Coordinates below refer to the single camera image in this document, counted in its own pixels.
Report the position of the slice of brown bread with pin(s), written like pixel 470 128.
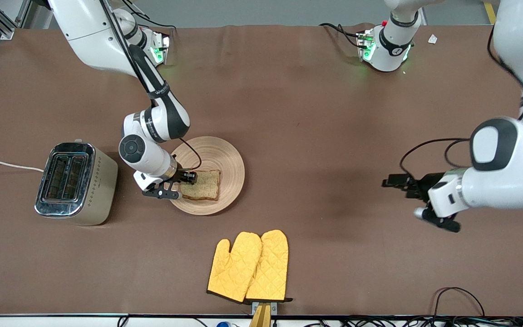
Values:
pixel 204 186

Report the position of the round wooden plate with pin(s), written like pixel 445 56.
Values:
pixel 223 159

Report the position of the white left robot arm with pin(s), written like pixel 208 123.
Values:
pixel 511 168

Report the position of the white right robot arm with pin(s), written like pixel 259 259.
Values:
pixel 98 41

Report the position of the cream and chrome toaster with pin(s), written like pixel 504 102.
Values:
pixel 80 186

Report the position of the yellow quilted oven mitt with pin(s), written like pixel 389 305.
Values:
pixel 270 268
pixel 234 268

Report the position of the brown table cover sheet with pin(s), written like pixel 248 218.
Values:
pixel 311 113

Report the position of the small white paper scrap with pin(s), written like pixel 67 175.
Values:
pixel 432 39

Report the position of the small metal bracket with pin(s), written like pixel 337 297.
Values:
pixel 273 308

